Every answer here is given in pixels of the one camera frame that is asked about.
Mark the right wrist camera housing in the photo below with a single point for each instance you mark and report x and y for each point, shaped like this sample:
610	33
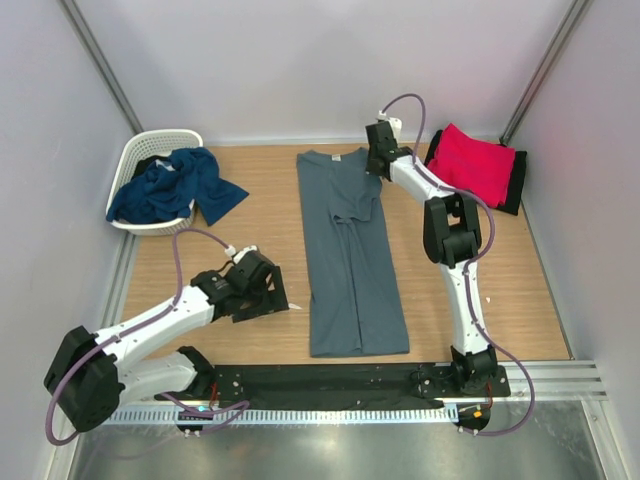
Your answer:
395	124

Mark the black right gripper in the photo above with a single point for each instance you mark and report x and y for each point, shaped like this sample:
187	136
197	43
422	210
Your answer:
369	169

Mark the folded pink t shirt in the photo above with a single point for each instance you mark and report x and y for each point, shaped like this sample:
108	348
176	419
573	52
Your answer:
470	162

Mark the folded black t shirt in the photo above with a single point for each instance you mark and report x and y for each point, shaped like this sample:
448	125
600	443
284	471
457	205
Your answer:
517	185

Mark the left aluminium corner post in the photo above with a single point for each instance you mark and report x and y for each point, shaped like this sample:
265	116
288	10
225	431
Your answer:
83	31

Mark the right aluminium corner post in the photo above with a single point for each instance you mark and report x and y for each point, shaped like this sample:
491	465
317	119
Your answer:
559	41

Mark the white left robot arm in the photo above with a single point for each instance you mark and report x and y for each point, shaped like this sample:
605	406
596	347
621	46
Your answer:
93	374

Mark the grey-blue t shirt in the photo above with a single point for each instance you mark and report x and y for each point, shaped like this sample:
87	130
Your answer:
355	305

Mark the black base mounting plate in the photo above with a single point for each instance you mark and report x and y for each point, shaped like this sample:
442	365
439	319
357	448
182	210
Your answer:
299	386

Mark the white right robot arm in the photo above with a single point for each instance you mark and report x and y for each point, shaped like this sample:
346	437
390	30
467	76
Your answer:
451	240

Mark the black garment in basket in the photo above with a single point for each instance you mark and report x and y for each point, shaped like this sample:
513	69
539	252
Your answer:
153	167

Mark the left wrist camera housing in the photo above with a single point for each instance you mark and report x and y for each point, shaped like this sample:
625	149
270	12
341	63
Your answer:
241	253

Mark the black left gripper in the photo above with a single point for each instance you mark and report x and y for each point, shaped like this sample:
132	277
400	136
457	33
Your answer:
273	300

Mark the white slotted cable duct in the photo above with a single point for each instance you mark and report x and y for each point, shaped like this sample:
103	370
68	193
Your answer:
173	415

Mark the white perforated laundry basket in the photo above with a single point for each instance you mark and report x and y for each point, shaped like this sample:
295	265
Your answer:
140	147

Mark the aluminium frame rail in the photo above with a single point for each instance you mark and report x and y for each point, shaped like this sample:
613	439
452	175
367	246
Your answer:
565	380

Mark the aluminium corner post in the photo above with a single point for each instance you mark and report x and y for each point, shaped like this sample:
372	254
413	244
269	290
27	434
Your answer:
83	31
559	41

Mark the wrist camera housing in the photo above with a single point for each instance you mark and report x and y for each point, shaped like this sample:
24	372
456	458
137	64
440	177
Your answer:
395	124
241	253

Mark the navy blue t shirt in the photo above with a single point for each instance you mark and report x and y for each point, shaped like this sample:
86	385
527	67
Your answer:
196	177

